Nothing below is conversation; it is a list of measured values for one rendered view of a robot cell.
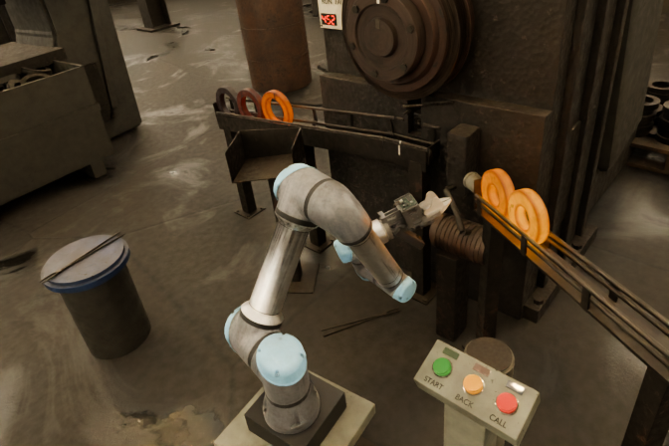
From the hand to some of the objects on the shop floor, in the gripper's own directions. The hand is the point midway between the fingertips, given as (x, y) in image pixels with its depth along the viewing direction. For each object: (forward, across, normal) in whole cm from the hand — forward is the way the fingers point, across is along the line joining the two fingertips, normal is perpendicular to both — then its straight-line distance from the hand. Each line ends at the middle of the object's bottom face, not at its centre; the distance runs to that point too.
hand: (447, 202), depth 146 cm
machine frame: (+16, +71, +80) cm, 108 cm away
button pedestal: (-39, -51, +63) cm, 90 cm away
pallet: (+146, +142, +123) cm, 238 cm away
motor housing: (-11, +12, +72) cm, 73 cm away
